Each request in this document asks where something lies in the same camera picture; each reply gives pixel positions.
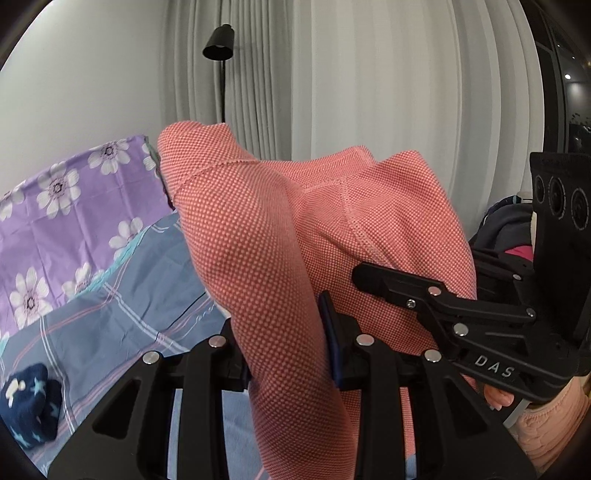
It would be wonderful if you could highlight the salmon pink knit garment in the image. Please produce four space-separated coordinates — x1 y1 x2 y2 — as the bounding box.
157 121 477 479

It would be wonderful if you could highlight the pink sleeve forearm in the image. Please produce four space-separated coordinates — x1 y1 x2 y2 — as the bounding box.
510 376 590 475

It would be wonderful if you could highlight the dark clothes pile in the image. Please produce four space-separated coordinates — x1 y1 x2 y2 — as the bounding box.
469 195 534 262

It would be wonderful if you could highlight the right hand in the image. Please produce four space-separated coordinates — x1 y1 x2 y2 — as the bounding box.
483 385 515 411

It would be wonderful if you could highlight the navy star pattern fleece garment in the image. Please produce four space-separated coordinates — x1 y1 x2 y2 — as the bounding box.
1 363 62 451

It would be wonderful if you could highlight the white curtain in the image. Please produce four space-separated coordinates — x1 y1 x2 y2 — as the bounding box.
161 1 544 233

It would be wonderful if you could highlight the blue plaid bed sheet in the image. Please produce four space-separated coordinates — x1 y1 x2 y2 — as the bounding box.
0 211 417 480

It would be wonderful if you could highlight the purple floral pillow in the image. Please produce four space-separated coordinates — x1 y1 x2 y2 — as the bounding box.
1 135 171 338

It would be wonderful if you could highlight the black floor lamp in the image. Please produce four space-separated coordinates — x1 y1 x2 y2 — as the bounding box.
202 23 235 123

